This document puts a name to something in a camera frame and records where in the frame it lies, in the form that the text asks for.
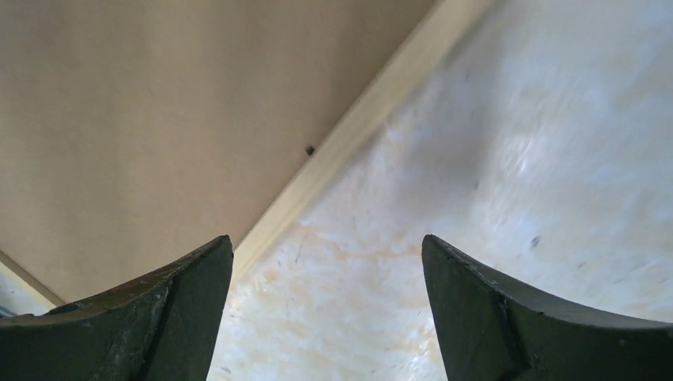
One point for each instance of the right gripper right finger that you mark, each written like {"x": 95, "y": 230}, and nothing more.
{"x": 491, "y": 326}

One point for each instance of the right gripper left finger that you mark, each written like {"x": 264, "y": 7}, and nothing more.
{"x": 160, "y": 326}

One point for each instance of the wooden picture frame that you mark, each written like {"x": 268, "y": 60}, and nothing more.
{"x": 134, "y": 131}

